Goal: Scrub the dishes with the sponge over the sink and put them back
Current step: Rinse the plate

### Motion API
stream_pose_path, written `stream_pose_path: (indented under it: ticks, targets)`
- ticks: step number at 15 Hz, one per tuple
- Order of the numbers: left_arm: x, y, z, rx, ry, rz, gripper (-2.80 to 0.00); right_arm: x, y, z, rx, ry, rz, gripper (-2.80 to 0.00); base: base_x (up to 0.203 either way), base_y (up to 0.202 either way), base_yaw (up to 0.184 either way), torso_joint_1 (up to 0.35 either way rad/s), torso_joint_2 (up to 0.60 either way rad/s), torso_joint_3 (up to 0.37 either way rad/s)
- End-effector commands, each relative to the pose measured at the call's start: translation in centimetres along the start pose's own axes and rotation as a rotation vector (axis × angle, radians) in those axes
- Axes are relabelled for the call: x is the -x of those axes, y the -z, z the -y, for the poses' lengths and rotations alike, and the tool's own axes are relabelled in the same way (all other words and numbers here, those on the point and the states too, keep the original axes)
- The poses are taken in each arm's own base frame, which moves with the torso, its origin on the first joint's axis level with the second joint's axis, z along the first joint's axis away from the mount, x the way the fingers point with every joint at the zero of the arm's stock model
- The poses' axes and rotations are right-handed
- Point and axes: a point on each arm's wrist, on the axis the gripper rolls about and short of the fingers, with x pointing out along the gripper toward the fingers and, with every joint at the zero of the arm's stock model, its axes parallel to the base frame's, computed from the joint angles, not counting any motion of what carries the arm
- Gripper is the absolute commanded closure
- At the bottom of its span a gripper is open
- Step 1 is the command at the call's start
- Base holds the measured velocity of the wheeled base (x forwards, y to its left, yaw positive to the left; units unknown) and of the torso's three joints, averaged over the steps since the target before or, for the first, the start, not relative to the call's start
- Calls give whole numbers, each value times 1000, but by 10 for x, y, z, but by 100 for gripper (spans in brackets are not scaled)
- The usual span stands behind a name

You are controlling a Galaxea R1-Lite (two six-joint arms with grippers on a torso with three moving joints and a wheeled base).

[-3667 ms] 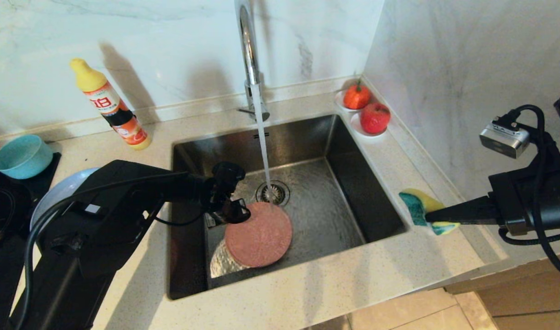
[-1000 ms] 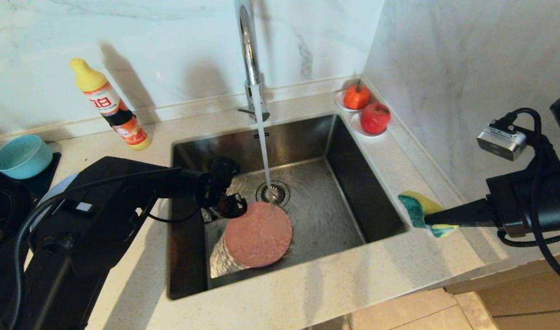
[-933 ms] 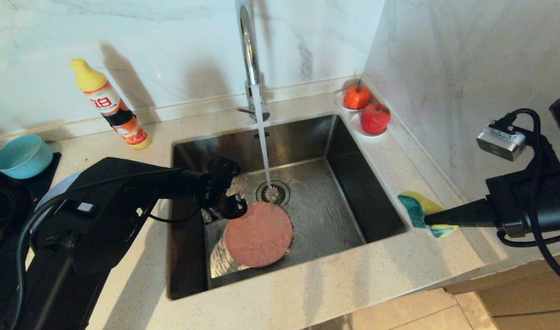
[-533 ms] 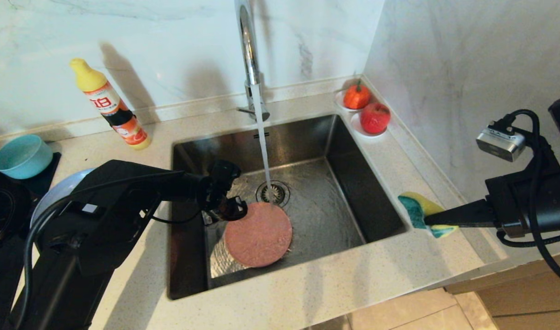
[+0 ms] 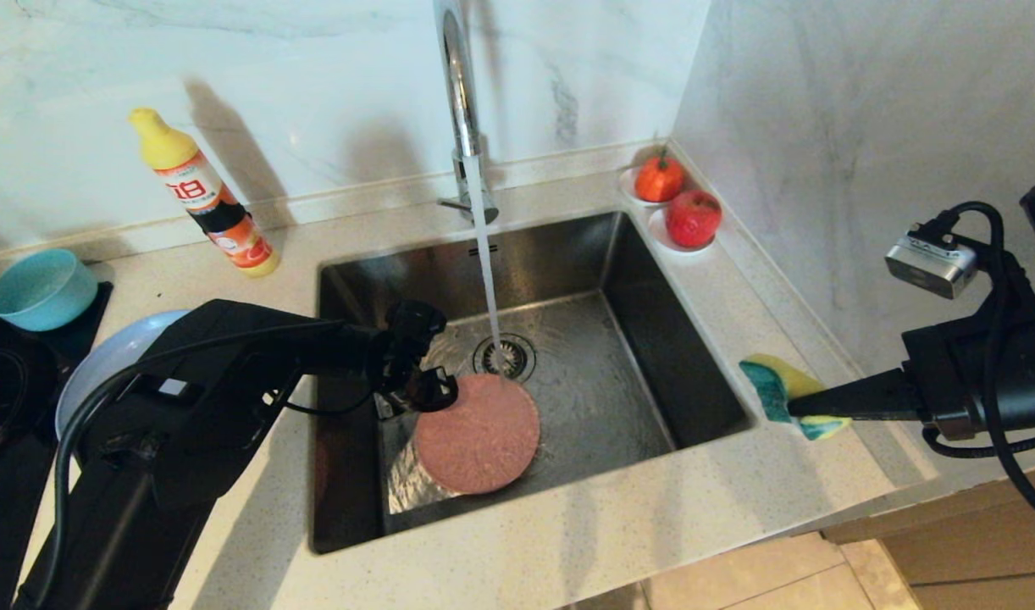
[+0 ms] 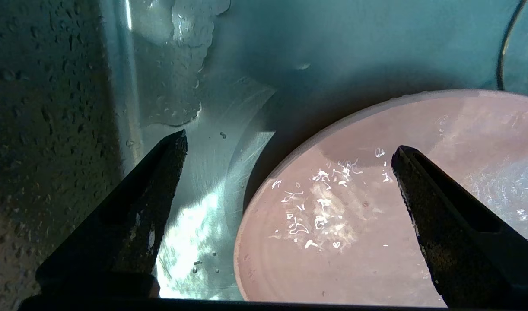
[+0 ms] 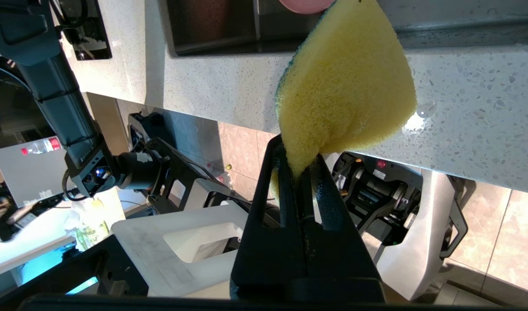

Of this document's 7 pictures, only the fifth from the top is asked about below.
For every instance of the clear water stream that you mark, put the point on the clear water stream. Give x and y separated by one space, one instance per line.
486 263

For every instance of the light blue plate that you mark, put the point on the light blue plate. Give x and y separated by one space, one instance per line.
102 364

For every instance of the orange detergent bottle yellow cap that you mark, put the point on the orange detergent bottle yellow cap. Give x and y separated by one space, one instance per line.
200 191

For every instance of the yellow green sponge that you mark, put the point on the yellow green sponge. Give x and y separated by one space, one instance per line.
772 398

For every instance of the blue bowl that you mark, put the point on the blue bowl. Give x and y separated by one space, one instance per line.
43 292

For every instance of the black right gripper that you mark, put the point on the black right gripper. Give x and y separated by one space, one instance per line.
949 381

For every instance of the black induction cooktop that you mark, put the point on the black induction cooktop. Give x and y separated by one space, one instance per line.
9 474

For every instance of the red toy apple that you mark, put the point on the red toy apple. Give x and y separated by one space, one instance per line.
694 219

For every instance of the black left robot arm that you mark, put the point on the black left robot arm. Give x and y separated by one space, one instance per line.
187 424

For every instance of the orange toy persimmon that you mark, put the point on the orange toy persimmon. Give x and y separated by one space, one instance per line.
658 180

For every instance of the stainless steel sink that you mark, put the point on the stainless steel sink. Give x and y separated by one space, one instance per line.
611 407

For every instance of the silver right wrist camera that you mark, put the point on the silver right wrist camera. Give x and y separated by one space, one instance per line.
931 263

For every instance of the pink plate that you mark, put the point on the pink plate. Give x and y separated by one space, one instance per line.
477 436

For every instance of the metal sink drain strainer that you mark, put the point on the metal sink drain strainer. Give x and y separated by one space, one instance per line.
517 356

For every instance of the small white dish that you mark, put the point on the small white dish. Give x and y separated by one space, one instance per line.
626 185
666 241

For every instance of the brown wooden cabinet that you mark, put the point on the brown wooden cabinet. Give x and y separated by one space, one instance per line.
975 542

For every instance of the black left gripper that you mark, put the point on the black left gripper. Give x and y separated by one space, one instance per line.
407 385

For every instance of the chrome faucet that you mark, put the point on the chrome faucet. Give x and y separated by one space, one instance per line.
460 93

